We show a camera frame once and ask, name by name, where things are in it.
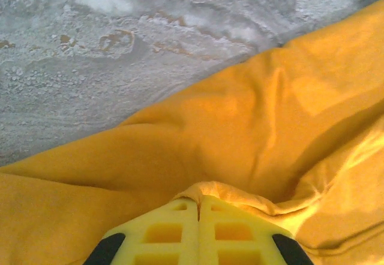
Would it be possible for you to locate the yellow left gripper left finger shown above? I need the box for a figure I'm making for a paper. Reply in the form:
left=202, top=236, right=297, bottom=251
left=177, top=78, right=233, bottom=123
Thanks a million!
left=86, top=200, right=201, bottom=265

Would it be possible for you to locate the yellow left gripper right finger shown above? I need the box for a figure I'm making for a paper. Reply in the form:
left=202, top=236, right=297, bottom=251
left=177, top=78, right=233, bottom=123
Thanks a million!
left=199, top=195, right=315, bottom=265

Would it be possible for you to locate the orange t-shirt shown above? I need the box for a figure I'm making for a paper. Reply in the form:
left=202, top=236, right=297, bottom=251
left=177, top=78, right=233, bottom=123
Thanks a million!
left=0, top=0, right=384, bottom=265

